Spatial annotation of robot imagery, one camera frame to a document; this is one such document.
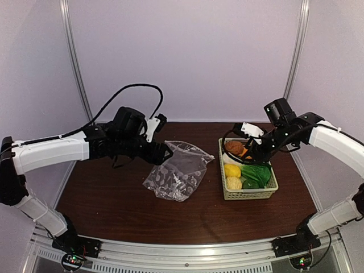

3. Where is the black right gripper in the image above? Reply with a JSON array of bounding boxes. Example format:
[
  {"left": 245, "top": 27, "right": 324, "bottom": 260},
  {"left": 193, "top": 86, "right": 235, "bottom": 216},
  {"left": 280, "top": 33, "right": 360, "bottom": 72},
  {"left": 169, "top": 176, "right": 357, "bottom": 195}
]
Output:
[{"left": 241, "top": 123, "right": 297, "bottom": 164}]

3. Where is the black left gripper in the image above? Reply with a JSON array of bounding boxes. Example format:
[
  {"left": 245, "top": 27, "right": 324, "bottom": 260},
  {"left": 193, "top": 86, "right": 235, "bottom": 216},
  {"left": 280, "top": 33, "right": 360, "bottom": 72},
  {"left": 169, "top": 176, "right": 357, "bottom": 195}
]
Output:
[{"left": 117, "top": 135, "right": 174, "bottom": 166}]

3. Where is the brown potato toy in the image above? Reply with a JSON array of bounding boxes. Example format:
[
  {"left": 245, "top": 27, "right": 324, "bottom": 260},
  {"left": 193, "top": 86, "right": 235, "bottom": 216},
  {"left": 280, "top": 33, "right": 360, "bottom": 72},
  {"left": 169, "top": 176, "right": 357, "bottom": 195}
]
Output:
[{"left": 225, "top": 140, "right": 246, "bottom": 155}]

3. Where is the green bok choy toy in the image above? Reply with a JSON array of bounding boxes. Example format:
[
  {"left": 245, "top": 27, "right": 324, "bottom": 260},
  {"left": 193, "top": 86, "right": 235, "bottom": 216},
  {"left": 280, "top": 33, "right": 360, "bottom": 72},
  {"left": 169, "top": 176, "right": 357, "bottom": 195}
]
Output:
[{"left": 222, "top": 152, "right": 272, "bottom": 184}]

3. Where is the clear zip top bag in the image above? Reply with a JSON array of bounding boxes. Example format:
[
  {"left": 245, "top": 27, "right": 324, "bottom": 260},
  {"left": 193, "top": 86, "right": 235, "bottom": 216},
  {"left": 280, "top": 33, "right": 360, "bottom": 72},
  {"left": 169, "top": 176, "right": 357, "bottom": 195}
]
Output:
[{"left": 143, "top": 140, "right": 215, "bottom": 202}]

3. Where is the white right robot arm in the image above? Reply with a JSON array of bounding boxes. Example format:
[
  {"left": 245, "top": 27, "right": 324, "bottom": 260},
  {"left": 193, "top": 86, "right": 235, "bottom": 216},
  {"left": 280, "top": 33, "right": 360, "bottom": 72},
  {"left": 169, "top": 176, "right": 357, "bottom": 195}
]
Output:
[{"left": 238, "top": 98, "right": 363, "bottom": 251}]

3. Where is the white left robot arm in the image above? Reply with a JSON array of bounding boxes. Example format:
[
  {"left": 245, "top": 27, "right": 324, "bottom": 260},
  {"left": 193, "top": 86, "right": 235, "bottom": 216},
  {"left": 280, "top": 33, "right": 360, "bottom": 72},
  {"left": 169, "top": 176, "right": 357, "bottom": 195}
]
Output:
[{"left": 1, "top": 107, "right": 173, "bottom": 253}]

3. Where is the green pepper toy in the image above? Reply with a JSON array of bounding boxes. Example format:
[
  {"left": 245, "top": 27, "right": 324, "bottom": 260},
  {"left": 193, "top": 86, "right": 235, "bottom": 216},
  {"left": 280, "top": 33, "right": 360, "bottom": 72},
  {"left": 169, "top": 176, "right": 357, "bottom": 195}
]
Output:
[{"left": 242, "top": 180, "right": 260, "bottom": 189}]

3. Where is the yellow lemon toy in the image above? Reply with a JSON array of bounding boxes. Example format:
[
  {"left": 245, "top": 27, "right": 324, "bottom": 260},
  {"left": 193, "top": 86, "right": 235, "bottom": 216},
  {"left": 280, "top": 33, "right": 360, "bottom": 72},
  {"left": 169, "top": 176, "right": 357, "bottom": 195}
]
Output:
[{"left": 224, "top": 164, "right": 241, "bottom": 178}]

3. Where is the pale green perforated basket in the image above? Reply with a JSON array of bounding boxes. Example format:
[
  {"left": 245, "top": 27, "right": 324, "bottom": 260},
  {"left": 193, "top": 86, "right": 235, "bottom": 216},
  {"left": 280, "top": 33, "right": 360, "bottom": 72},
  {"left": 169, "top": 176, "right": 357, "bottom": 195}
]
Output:
[{"left": 218, "top": 138, "right": 279, "bottom": 201}]

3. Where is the beige walnut toy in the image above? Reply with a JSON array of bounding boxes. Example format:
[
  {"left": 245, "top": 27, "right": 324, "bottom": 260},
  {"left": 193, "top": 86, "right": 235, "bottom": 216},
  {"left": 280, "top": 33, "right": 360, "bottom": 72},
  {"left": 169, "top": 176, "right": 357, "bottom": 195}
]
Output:
[{"left": 226, "top": 176, "right": 243, "bottom": 190}]

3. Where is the right circuit board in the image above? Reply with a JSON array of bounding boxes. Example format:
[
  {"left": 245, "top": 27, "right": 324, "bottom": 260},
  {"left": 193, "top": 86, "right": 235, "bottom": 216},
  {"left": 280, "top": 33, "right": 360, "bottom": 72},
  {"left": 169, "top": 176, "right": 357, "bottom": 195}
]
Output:
[{"left": 289, "top": 254, "right": 313, "bottom": 270}]

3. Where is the circuit board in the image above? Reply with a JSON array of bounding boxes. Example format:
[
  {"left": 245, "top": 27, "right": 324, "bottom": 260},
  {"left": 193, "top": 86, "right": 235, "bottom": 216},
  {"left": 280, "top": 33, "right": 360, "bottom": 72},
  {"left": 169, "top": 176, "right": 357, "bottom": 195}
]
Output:
[
  {"left": 289, "top": 254, "right": 313, "bottom": 270},
  {"left": 61, "top": 254, "right": 86, "bottom": 271}
]

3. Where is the left circuit board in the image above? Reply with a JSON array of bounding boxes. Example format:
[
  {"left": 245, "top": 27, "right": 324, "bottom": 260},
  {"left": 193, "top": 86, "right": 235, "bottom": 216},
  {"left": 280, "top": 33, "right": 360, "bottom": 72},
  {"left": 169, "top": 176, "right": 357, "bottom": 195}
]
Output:
[{"left": 61, "top": 254, "right": 86, "bottom": 271}]

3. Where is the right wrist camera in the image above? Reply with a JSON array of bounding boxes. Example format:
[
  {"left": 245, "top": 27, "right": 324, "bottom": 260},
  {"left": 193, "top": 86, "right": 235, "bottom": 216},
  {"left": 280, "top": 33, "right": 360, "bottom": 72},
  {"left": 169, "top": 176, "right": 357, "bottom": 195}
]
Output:
[{"left": 233, "top": 122, "right": 265, "bottom": 144}]

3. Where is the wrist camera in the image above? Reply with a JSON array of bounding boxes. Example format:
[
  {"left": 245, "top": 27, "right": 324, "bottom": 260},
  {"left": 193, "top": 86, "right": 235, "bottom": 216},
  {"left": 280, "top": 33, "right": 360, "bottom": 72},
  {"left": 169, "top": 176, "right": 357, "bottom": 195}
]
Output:
[
  {"left": 233, "top": 122, "right": 265, "bottom": 144},
  {"left": 144, "top": 113, "right": 167, "bottom": 143}
]

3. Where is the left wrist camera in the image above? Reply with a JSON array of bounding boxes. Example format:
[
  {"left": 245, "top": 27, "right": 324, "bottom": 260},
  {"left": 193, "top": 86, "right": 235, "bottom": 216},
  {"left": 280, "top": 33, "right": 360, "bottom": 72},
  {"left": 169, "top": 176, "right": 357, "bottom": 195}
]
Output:
[{"left": 144, "top": 113, "right": 167, "bottom": 143}]

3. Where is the black right camera cable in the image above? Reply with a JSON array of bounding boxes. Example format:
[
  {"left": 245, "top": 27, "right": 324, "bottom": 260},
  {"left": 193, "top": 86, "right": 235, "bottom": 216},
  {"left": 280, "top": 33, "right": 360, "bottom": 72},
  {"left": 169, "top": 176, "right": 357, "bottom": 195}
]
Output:
[{"left": 221, "top": 129, "right": 248, "bottom": 164}]

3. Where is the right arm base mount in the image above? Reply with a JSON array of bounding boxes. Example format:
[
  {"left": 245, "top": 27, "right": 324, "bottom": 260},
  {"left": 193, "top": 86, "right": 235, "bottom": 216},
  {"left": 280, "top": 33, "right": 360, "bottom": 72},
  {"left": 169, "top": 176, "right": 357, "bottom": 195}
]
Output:
[{"left": 271, "top": 232, "right": 321, "bottom": 258}]

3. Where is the aluminium front rail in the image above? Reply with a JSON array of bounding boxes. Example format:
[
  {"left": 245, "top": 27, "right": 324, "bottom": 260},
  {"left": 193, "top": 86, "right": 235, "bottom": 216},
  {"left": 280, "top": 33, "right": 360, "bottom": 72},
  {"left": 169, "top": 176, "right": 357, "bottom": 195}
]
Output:
[{"left": 28, "top": 224, "right": 350, "bottom": 273}]

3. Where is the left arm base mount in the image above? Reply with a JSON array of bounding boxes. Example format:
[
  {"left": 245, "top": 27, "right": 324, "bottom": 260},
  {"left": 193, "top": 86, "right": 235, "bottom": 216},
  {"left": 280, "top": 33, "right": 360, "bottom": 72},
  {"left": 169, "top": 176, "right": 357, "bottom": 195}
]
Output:
[{"left": 52, "top": 231, "right": 101, "bottom": 258}]

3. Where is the right aluminium corner post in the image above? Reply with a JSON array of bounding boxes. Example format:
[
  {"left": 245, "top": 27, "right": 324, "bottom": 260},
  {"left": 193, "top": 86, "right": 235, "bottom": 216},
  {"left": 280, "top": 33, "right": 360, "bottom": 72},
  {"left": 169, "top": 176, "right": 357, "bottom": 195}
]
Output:
[{"left": 283, "top": 0, "right": 310, "bottom": 100}]

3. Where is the aluminium corner post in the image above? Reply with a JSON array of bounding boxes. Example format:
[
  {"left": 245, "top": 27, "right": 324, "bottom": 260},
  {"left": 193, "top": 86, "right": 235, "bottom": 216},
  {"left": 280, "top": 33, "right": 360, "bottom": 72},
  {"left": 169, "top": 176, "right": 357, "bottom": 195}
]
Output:
[
  {"left": 59, "top": 0, "right": 93, "bottom": 121},
  {"left": 283, "top": 0, "right": 310, "bottom": 100}
]

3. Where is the left aluminium corner post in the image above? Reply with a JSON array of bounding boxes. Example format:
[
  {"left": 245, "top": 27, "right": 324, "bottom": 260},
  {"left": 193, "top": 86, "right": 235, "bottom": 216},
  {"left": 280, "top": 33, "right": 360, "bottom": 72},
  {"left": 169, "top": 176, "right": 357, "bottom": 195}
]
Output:
[{"left": 59, "top": 0, "right": 93, "bottom": 121}]

